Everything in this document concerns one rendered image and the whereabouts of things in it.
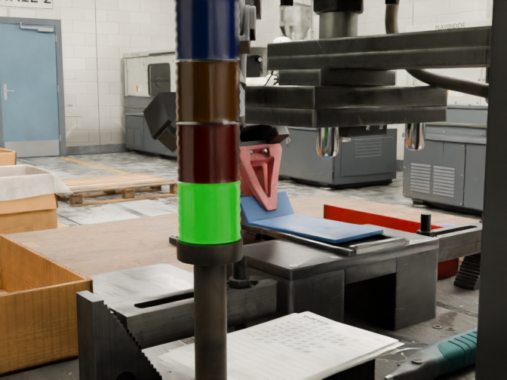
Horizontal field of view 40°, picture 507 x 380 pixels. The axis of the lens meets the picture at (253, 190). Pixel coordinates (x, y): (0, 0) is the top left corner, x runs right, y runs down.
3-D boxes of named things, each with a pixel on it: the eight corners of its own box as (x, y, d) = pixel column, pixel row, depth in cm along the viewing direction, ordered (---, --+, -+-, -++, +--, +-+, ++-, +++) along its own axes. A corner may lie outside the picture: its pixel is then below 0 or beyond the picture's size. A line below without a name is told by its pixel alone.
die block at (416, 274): (366, 295, 81) (367, 232, 80) (436, 318, 73) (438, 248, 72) (224, 332, 69) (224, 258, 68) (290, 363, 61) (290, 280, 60)
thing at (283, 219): (284, 215, 84) (284, 190, 83) (383, 233, 72) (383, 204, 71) (238, 223, 79) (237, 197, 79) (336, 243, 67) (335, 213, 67)
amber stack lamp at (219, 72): (216, 117, 44) (216, 63, 43) (253, 121, 41) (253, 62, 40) (164, 120, 41) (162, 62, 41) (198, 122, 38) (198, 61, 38)
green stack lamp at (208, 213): (217, 228, 45) (216, 176, 44) (253, 238, 42) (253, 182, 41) (166, 235, 42) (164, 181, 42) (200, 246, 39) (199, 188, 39)
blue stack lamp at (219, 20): (216, 61, 43) (215, 5, 43) (253, 59, 40) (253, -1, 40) (162, 59, 41) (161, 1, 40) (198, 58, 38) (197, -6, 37)
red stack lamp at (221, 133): (216, 173, 44) (216, 121, 44) (253, 180, 41) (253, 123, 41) (164, 179, 42) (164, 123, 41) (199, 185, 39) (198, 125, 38)
